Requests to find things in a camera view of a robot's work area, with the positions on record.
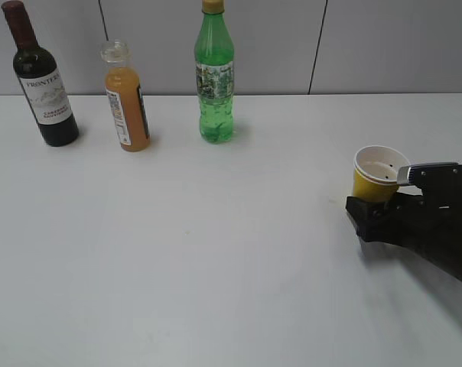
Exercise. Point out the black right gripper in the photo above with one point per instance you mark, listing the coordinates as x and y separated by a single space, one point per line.
429 224

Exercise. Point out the yellow paper cup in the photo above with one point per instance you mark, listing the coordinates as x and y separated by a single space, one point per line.
375 173

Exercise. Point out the orange juice bottle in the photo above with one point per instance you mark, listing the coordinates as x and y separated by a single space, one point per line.
123 90

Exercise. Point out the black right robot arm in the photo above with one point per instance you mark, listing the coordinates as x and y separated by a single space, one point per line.
460 267

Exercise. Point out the green plastic soda bottle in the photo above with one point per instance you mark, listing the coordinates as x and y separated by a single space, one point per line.
214 65

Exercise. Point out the dark red wine bottle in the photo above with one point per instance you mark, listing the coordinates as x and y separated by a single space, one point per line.
40 80

